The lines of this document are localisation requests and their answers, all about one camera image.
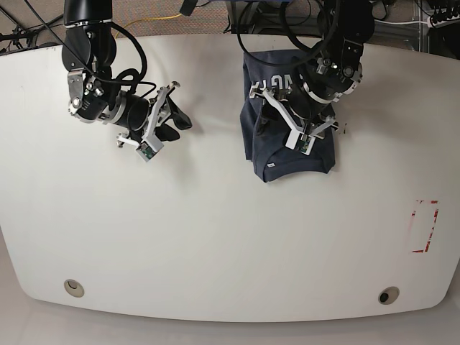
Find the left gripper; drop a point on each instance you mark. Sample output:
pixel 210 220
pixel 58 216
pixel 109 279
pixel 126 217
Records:
pixel 314 89

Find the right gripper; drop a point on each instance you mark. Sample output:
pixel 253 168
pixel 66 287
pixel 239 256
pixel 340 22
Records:
pixel 92 100

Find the dark blue T-shirt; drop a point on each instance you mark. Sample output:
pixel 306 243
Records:
pixel 270 158

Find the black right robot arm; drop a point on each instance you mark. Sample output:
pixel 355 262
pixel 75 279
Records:
pixel 89 49

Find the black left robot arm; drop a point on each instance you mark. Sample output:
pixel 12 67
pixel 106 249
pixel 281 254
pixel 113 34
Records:
pixel 345 27

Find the black tripod stand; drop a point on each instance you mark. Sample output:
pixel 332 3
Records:
pixel 28 25

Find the red tape rectangle marking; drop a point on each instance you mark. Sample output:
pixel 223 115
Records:
pixel 422 224

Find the white power strip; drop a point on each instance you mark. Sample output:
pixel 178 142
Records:
pixel 443 18

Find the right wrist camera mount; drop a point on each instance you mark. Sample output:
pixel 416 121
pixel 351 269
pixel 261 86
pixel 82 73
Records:
pixel 148 145

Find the left table cable grommet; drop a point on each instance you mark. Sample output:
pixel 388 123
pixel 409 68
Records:
pixel 74 288

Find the table cable grommet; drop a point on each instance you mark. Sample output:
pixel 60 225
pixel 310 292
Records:
pixel 389 295
pixel 74 288

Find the right table cable grommet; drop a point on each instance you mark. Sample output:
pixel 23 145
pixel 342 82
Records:
pixel 389 295

